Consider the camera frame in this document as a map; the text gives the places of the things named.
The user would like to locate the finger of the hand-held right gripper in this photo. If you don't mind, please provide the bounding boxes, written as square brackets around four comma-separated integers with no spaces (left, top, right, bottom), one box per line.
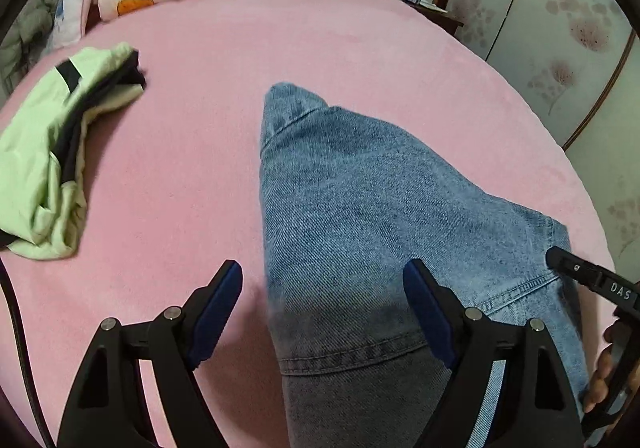
[545,245,640,318]

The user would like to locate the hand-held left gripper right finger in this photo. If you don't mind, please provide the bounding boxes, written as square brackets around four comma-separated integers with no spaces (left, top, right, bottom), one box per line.
[403,258,586,448]

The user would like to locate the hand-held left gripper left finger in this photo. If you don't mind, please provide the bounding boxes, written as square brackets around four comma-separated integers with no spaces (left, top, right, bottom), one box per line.
[56,259,244,448]

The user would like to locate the blue denim jeans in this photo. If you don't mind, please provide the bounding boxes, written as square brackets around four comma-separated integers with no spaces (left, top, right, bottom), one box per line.
[259,82,593,448]

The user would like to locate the person's right hand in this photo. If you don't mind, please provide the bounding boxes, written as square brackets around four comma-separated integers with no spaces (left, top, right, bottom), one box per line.
[582,320,623,414]

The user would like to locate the bed with pink sheet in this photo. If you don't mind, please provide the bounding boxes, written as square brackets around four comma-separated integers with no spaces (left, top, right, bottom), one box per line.
[0,0,621,448]

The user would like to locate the light green jacket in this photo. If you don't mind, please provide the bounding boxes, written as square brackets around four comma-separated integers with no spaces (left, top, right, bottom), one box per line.
[0,42,147,261]

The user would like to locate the floral wardrobe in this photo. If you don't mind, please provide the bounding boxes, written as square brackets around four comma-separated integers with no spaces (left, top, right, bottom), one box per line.
[434,0,640,269]

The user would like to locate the brown wooden nightstand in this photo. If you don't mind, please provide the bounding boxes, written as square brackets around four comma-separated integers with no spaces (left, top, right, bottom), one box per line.
[397,0,465,36]

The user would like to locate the grey down jacket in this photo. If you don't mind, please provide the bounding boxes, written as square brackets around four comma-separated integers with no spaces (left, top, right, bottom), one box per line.
[0,0,58,94]

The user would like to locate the white printed blanket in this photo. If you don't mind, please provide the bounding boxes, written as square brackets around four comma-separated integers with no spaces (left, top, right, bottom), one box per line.
[42,0,96,54]

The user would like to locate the black cable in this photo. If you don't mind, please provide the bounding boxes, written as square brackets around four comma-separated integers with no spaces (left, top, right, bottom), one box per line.
[0,255,56,448]

